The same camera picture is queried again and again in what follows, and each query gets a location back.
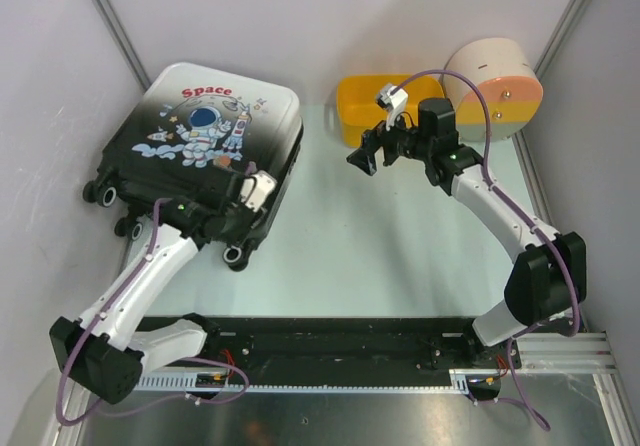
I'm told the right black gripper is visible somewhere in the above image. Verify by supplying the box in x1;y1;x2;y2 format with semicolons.
347;104;433;177

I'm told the purple cable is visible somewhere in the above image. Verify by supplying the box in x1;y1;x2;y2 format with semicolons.
394;69;584;432
54;163;259;426

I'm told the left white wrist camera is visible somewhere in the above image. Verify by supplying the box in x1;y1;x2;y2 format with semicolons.
240;171;277;212

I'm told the aluminium frame rail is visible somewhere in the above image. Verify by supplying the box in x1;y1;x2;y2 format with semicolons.
72;330;621;372

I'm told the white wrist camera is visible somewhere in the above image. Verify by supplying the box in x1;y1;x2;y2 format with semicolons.
240;171;277;212
375;83;409;131

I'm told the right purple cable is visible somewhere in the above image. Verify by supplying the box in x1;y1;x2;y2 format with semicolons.
394;69;584;432

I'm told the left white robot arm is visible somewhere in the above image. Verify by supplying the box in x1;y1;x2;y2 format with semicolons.
49;171;280;405

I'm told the yellow plastic basket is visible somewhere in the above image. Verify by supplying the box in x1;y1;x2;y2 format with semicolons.
335;74;444;148

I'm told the white slotted cable duct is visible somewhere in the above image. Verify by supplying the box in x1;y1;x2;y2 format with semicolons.
133;370;501;397

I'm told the round pastel drawer box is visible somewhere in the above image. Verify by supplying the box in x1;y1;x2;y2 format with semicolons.
442;37;543;142

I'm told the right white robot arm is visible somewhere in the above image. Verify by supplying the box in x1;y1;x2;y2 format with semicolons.
347;98;586;367

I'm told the space print kids suitcase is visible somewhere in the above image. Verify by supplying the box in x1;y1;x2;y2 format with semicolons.
82;62;304;272

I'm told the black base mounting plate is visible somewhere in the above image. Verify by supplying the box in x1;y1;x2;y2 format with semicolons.
99;314;586;390

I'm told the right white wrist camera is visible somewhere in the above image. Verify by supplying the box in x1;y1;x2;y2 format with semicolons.
375;83;409;131

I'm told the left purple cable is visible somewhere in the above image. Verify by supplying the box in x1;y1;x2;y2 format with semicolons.
54;163;259;426

